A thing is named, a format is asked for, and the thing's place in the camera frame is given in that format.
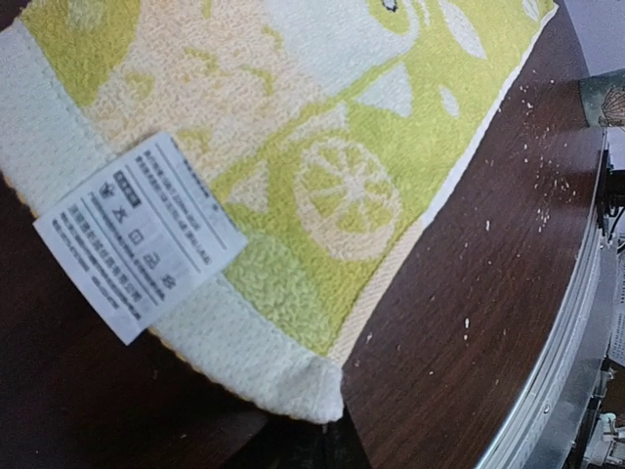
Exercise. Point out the aluminium front rail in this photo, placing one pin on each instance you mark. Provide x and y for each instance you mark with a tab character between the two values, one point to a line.
541	429

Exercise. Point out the green patterned towel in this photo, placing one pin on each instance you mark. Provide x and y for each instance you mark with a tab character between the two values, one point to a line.
243	179

